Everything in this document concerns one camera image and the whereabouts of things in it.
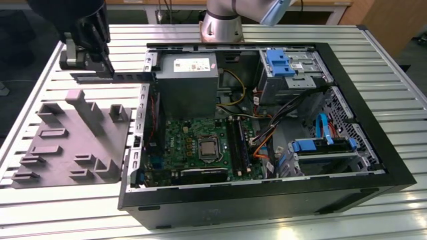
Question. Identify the black PC case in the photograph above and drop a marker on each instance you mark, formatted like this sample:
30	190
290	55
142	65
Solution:
234	207

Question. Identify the black graphics card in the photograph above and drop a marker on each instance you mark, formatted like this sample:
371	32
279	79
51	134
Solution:
204	175

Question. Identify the RAM slot with white clips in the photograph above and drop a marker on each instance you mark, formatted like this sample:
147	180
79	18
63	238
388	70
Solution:
236	150

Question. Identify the white frame desk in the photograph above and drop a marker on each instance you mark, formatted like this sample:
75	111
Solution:
151	13

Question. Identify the green motherboard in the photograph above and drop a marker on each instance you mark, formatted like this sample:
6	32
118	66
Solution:
180	147

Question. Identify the black RAM slot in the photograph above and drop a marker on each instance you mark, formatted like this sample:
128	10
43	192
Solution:
232	150
240	150

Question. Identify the grey parts rack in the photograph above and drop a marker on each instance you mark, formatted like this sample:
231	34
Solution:
67	150

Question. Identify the grey metal drive cage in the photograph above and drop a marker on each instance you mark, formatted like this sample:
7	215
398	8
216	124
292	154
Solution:
300	85

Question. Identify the silver camera mount bracket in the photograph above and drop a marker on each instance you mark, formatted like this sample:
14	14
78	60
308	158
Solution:
75	60

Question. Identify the blue plastic drive bracket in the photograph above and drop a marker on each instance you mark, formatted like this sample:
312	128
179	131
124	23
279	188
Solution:
278	62

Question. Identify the wooden cabinet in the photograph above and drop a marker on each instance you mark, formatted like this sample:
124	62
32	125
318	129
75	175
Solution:
383	25

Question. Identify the grey power supply unit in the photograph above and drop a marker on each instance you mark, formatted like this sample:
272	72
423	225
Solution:
187	90

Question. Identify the hard disk in blue carrier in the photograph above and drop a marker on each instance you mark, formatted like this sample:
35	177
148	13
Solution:
320	146

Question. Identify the silver CPU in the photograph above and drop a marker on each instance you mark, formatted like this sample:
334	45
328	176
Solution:
208	148

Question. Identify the metal locking lever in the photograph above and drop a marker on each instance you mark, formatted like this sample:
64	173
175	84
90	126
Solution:
220	157

